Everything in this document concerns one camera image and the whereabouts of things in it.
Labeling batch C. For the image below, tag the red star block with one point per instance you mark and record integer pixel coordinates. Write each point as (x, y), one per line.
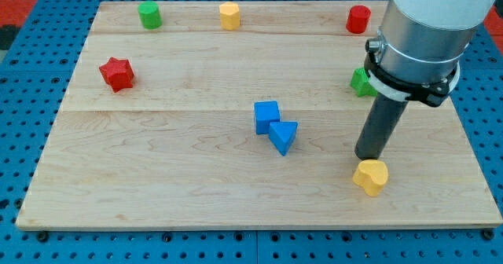
(118, 74)

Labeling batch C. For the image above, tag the yellow hexagon block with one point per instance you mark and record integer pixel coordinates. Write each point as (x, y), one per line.
(229, 16)

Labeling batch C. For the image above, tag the yellow heart block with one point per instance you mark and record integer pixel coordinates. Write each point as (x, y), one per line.
(372, 175)

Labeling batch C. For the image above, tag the green cylinder block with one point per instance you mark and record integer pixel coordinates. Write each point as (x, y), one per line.
(149, 15)

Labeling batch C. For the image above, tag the blue triangle block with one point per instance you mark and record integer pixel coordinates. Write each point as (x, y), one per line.
(282, 135)

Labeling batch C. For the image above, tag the blue cube block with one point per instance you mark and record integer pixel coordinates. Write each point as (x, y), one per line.
(266, 112)

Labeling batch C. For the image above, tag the red cylinder block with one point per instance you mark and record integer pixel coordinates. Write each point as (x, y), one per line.
(358, 19)

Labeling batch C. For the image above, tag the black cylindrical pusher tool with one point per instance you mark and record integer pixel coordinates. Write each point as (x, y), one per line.
(379, 126)

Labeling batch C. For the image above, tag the wooden board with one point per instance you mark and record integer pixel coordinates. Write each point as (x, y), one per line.
(179, 152)

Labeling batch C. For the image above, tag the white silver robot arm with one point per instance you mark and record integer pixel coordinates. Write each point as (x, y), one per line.
(415, 55)

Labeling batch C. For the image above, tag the green star block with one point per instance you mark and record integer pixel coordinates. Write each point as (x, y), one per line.
(360, 84)

